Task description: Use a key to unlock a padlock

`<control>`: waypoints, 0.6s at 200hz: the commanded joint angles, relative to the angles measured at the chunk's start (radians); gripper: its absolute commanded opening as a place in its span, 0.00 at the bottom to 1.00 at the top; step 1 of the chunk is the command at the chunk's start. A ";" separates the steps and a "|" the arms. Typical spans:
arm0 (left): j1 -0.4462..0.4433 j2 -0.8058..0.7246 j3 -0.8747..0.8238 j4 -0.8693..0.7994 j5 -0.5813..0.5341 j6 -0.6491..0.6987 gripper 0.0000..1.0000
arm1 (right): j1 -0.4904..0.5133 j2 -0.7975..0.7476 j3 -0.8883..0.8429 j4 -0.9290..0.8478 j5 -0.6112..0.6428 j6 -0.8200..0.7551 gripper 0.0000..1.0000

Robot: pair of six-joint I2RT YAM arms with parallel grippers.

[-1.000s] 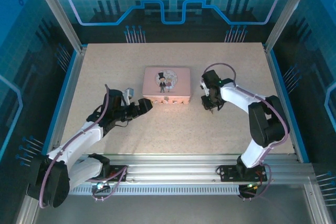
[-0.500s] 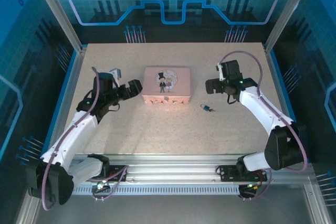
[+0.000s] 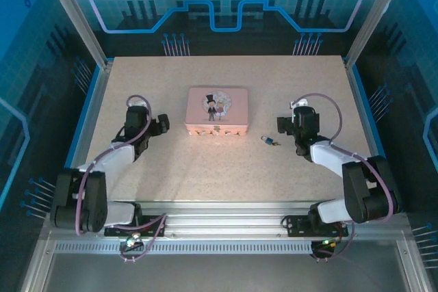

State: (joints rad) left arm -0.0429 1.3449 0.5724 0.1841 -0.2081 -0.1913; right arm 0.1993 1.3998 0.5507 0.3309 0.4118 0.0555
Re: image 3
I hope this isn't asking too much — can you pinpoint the pink tin box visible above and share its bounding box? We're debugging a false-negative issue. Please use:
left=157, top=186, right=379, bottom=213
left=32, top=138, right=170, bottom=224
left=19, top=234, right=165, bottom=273
left=183, top=86, right=250, bottom=137

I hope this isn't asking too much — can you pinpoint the blue table edge strip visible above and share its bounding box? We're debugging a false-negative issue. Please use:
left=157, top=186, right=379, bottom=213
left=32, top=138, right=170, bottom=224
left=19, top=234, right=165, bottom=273
left=51, top=65, right=102, bottom=213
left=351, top=65, right=405, bottom=213

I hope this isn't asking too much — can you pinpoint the left controller board with LEDs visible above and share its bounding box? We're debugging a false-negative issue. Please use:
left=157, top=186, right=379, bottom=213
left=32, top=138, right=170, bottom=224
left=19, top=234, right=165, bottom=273
left=119, top=233, right=144, bottom=250

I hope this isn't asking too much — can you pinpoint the controller board with leds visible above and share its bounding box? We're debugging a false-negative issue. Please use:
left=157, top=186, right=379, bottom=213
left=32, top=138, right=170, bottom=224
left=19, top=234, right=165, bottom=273
left=119, top=233, right=144, bottom=250
left=309, top=237, right=339, bottom=262

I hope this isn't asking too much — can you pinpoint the right controller board with LEDs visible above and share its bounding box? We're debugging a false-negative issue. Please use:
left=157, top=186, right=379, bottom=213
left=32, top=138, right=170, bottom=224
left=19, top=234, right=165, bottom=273
left=309, top=237, right=339, bottom=262

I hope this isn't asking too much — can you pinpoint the perforated metal strip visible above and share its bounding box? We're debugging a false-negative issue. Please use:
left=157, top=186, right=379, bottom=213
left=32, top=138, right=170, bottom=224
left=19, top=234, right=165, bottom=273
left=54, top=242, right=314, bottom=255

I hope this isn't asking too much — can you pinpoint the grey metal tray panel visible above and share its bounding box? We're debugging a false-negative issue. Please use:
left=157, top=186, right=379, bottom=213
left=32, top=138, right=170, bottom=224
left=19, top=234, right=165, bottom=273
left=44, top=254, right=411, bottom=292

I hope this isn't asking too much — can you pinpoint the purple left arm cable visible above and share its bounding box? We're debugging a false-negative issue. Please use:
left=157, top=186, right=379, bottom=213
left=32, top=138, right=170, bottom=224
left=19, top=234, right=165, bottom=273
left=74, top=94, right=169, bottom=265

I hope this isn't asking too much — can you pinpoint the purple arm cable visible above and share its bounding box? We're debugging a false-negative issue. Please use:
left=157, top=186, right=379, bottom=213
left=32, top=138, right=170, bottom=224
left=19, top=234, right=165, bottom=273
left=74, top=94, right=169, bottom=265
left=294, top=92, right=401, bottom=263

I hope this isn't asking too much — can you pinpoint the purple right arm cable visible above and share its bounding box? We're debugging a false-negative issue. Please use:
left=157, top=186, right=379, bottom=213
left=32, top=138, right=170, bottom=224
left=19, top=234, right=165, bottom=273
left=294, top=92, right=401, bottom=263

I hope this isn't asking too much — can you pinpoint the aluminium side rail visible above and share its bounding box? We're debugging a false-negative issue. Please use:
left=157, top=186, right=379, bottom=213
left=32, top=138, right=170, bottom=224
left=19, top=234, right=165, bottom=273
left=56, top=61, right=116, bottom=213
left=343, top=59, right=394, bottom=211

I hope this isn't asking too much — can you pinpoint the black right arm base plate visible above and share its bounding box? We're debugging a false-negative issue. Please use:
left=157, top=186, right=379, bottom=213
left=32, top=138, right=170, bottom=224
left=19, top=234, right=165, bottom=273
left=283, top=215, right=350, bottom=238

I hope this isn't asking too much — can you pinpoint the aluminium front rail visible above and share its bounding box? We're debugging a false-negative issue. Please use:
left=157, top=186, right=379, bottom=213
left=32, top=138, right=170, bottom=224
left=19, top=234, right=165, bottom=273
left=40, top=201, right=411, bottom=242

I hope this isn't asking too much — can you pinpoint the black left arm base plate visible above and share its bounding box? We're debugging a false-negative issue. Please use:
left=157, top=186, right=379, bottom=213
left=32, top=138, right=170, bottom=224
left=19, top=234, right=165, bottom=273
left=104, top=216, right=168, bottom=238

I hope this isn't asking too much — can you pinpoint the aluminium frame post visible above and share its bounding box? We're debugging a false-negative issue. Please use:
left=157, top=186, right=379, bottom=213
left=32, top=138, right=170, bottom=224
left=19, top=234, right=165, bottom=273
left=38, top=0, right=114, bottom=69
left=343, top=0, right=414, bottom=70

